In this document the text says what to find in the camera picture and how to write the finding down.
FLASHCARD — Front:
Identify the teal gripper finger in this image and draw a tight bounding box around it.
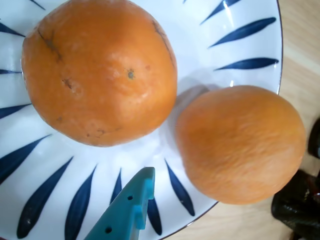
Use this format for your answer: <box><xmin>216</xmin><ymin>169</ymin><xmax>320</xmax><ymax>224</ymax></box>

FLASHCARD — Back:
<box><xmin>83</xmin><ymin>166</ymin><xmax>156</xmax><ymax>240</ymax></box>

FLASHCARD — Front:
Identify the orange with green stem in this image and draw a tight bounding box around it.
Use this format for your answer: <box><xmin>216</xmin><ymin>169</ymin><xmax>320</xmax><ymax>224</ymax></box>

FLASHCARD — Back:
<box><xmin>174</xmin><ymin>84</ymin><xmax>307</xmax><ymax>206</ymax></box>

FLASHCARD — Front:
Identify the scarred orange with dark lines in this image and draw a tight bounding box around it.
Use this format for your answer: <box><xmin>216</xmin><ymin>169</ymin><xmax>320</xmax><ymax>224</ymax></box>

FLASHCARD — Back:
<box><xmin>20</xmin><ymin>0</ymin><xmax>179</xmax><ymax>148</ymax></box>

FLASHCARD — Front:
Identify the white plate with blue strokes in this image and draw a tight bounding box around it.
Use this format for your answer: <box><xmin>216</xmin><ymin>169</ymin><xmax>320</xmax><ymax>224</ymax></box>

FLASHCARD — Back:
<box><xmin>0</xmin><ymin>0</ymin><xmax>285</xmax><ymax>240</ymax></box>

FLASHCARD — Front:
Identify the black glossy object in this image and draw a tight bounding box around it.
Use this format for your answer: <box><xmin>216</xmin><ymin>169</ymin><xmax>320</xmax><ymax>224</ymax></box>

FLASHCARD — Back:
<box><xmin>271</xmin><ymin>169</ymin><xmax>320</xmax><ymax>240</ymax></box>
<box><xmin>307</xmin><ymin>119</ymin><xmax>320</xmax><ymax>159</ymax></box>

